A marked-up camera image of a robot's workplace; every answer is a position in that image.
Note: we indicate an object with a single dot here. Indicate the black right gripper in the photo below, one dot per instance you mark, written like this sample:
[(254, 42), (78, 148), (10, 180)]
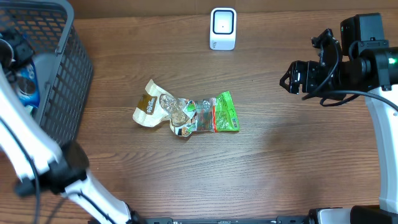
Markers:
[(293, 72)]

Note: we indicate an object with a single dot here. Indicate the green clear candy bag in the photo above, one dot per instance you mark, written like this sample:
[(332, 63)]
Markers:
[(217, 114)]

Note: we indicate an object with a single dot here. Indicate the beige Pantree snack bag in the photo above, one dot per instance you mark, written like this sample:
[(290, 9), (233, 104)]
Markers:
[(157, 106)]

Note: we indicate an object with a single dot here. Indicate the blue Oreo cookie pack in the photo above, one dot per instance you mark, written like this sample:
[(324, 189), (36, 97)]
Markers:
[(27, 87)]

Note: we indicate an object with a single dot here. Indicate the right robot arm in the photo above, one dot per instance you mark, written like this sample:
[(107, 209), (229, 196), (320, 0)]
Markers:
[(361, 63)]

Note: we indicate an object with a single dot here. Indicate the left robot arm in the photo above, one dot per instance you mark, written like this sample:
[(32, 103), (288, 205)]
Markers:
[(39, 162)]

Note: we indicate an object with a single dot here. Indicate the white barcode scanner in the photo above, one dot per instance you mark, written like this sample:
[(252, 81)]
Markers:
[(223, 29)]

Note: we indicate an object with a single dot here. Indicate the grey plastic mesh basket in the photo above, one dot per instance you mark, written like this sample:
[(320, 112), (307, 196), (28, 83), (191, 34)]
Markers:
[(64, 69)]

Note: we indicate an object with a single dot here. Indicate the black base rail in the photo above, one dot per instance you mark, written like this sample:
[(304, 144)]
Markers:
[(279, 220)]

